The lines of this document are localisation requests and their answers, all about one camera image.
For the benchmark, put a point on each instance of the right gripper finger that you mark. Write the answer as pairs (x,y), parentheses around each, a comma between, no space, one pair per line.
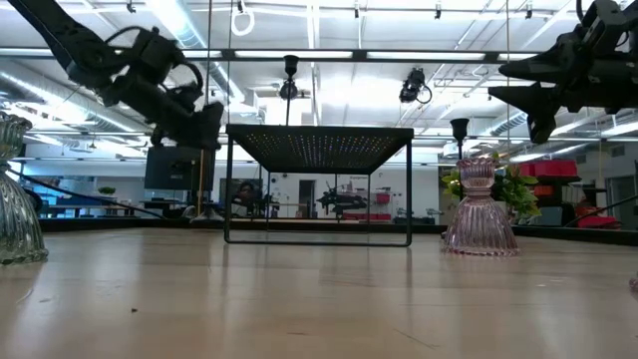
(541,105)
(548,67)

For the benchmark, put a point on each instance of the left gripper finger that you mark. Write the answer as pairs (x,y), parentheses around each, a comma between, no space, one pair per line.
(172,137)
(209,124)

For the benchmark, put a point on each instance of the pink glass candle holder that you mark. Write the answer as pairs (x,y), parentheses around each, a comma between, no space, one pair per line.
(479,219)

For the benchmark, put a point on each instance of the clear glass candle holder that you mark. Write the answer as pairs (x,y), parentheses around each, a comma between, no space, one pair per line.
(17,219)

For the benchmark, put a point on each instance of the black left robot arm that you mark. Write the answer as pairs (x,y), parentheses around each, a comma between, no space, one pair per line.
(65,40)

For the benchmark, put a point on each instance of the black computer monitor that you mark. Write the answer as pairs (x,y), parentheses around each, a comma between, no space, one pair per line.
(177,167)

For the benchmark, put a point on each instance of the red storage bins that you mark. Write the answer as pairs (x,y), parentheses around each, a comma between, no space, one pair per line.
(548,169)

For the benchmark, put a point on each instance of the person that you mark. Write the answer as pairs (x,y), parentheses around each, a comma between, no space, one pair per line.
(246,194)

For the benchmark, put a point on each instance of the small potted green plant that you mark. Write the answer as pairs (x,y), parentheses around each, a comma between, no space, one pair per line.
(518,192)

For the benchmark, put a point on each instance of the black perforated metal shelf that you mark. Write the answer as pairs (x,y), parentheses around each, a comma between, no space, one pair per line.
(319,147)

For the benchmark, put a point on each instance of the black background robot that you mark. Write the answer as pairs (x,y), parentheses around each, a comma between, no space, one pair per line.
(341,199)

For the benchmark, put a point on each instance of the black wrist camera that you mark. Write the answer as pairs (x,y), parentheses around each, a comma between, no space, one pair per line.
(600,22)
(159,47)

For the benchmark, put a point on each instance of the black aluminium rig frame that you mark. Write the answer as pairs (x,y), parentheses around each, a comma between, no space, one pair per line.
(99,225)

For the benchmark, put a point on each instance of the black overhead camera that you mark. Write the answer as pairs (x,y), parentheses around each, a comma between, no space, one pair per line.
(413,85)

